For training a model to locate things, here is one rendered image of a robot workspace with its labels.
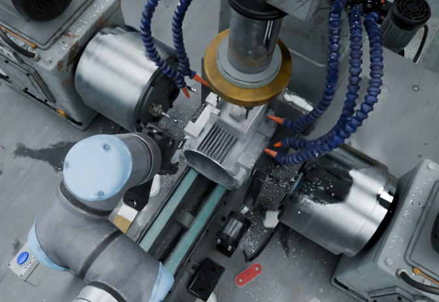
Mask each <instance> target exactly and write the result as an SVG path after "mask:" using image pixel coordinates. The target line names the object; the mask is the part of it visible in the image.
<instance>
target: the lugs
mask: <svg viewBox="0 0 439 302"><path fill-rule="evenodd" d="M269 115H271V116H274V115H275V113H274V112H273V111H272V109H271V108H267V109H266V111H265V112H264V115H263V116H264V118H265V119H266V120H271V119H270V118H268V116H269ZM196 144H197V143H196V141H195V140H194V139H191V138H187V141H186V143H185V145H184V146H185V147H186V148H187V149H189V150H193V149H194V147H195V146H196ZM184 161H185V162H186V163H187V164H188V165H189V166H190V167H192V166H191V165H190V164H189V162H188V161H187V160H186V159H185V160H184ZM225 170H226V171H227V172H228V173H229V174H230V175H233V176H236V175H237V174H238V172H239V170H240V169H239V168H238V166H237V165H236V164H235V163H229V164H228V166H227V168H226V169H225ZM223 186H224V185H223ZM224 187H225V188H226V189H228V190H233V187H232V186H224Z"/></svg>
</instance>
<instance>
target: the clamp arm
mask: <svg viewBox="0 0 439 302"><path fill-rule="evenodd" d="M267 178H268V174H266V173H265V172H263V171H262V170H260V169H258V168H256V169H255V171H254V172H253V174H252V177H251V179H250V183H249V185H248V188H247V190H246V194H245V196H244V199H243V202H242V205H241V208H243V206H244V208H243V209H245V210H246V207H247V208H248V209H247V212H248V211H249V212H251V211H252V210H253V208H254V206H255V204H256V203H257V200H258V198H259V196H260V194H261V192H262V189H263V187H264V185H265V183H266V181H267ZM249 212H248V213H249Z"/></svg>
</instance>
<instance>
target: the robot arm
mask: <svg viewBox="0 0 439 302"><path fill-rule="evenodd" d="M158 125H159V122H148V125H147V126H146V127H144V128H143V130H142V132H141V133H124V134H117V135H94V136H92V137H88V138H87V139H84V140H81V141H80V142H78V143H76V144H75V145H74V146H73V147H72V148H71V149H70V151H69V153H68V154H67V156H66V158H65V162H64V166H63V175H64V178H63V180H62V181H61V183H60V184H59V186H58V187H57V189H56V191H55V192H54V194H53V195H52V197H51V198H50V200H49V201H48V203H47V204H46V206H45V207H44V209H43V210H42V212H41V213H40V214H39V215H38V216H37V217H36V219H35V222H34V225H33V227H32V228H31V230H30V232H29V235H28V245H29V249H30V251H31V253H32V254H33V255H34V257H35V258H36V259H37V260H38V261H39V262H40V263H42V264H43V265H45V266H47V267H49V268H50V269H53V270H55V271H69V270H72V271H74V272H75V273H76V274H77V275H78V276H79V277H80V278H81V279H82V280H83V281H84V282H86V283H87V285H86V286H85V287H84V288H83V289H82V290H81V292H80V294H79V295H78V296H77V297H76V298H75V299H74V300H73V301H72V302H162V301H163V300H164V298H165V296H166V295H167V293H168V292H169V290H170V289H171V287H172V285H173V284H174V277H173V275H172V273H171V272H169V271H168V270H167V269H166V268H165V267H164V266H163V265H162V263H161V262H160V261H157V260H156V259H155V258H153V257H152V256H151V255H149V253H147V252H146V251H145V250H144V249H143V248H141V247H140V246H139V245H138V244H137V243H136V242H134V241H133V240H132V239H130V238H129V237H128V236H127V235H126V234H125V233H123V232H122V231H121V229H120V228H118V227H117V226H116V225H114V224H113V223H112V222H111V221H110V220H108V217H109V216H110V214H111V213H112V211H113V210H114V209H115V207H116V205H117V204H118V203H119V201H120V199H121V198H122V197H123V202H124V203H125V204H127V205H129V206H130V207H133V208H134V209H136V210H138V211H141V210H142V209H143V208H144V207H145V206H146V205H147V204H148V200H149V196H150V192H151V189H152V184H153V180H154V176H155V175H156V174H157V175H164V176H165V175H167V174H168V175H175V174H176V173H177V171H178V169H179V167H177V165H178V164H179V155H180V153H181V150H182V148H183V146H184V145H185V143H186V141H187V139H178V138H177V137H175V136H174V135H172V134H171V133H168V132H169V129H167V128H165V127H163V126H158ZM150 127H152V130H150ZM182 141H183V142H182ZM180 142H182V143H181V144H180ZM179 144H180V146H179Z"/></svg>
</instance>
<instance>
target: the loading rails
mask: <svg viewBox="0 0 439 302"><path fill-rule="evenodd" d="M204 177H205V176H204V175H202V174H201V173H199V172H198V171H197V170H196V169H195V168H194V167H190V166H189V165H188V164H187V165H186V166H185V168H184V170H183V171H182V172H181V174H180V175H178V178H177V179H176V181H172V182H171V183H170V184H169V186H168V188H167V189H166V190H165V192H166V193H167V194H166V196H165V197H164V199H163V200H162V201H161V202H160V204H159V206H158V208H157V209H156V210H155V212H154V213H153V214H152V216H151V218H150V219H149V220H148V222H147V224H146V225H145V226H144V227H143V226H141V227H140V228H139V229H138V231H137V232H136V234H135V236H134V238H135V241H134V242H136V243H137V244H138V245H139V246H140V247H141V248H143V249H144V250H145V251H146V252H147V253H149V255H151V256H153V255H154V254H155V252H156V250H157V249H158V248H159V246H160V244H161V243H162V242H163V240H164V238H165V237H166V236H167V233H168V232H169V231H170V229H171V227H172V226H173V225H174V223H176V224H178V225H179V226H181V227H183V228H184V229H186V230H188V232H187V233H186V235H185V236H184V238H183V239H182V241H181V243H180V244H179V245H178V248H177V249H176V250H175V252H174V254H173V255H172V257H171V258H170V260H169V261H168V263H167V264H166V266H165V268H166V269H167V270H168V271H169V272H171V273H172V275H173V277H174V284H173V285H172V287H171V289H170V290H169V292H168V293H167V295H166V296H165V298H164V300H163V301H162V302H167V300H168V299H169V297H170V296H171V294H172V292H173V291H174V289H175V287H176V286H177V284H178V283H179V281H180V279H181V278H182V276H183V275H184V273H185V272H186V273H188V274H189V275H191V276H193V277H194V278H195V275H196V274H197V273H198V271H199V269H200V268H201V266H202V264H201V263H199V262H198V261H196V260H194V257H195V255H196V253H197V252H198V251H199V249H200V247H201V245H202V244H203V243H204V240H205V239H206V238H207V236H208V234H209V233H210V231H211V229H212V228H213V226H214V224H217V225H219V226H220V227H222V226H223V224H224V223H225V221H226V219H227V216H228V214H227V213H225V212H223V210H224V208H225V207H226V205H227V204H228V202H229V200H230V198H231V197H232V196H233V194H234V192H235V190H236V189H235V188H233V190H228V189H226V188H225V187H224V186H223V185H222V184H218V185H217V186H216V188H215V190H214V191H213V192H212V194H211V196H210V197H209V199H208V201H207V202H206V203H205V205H204V207H203V208H202V210H201V211H200V213H199V215H198V216H197V217H196V216H194V215H192V214H191V213H190V212H188V211H186V210H185V209H184V208H185V206H186V205H187V203H188V202H189V200H190V199H191V197H192V196H193V194H194V193H195V191H196V190H197V188H198V187H199V185H200V184H201V182H202V181H203V179H204Z"/></svg>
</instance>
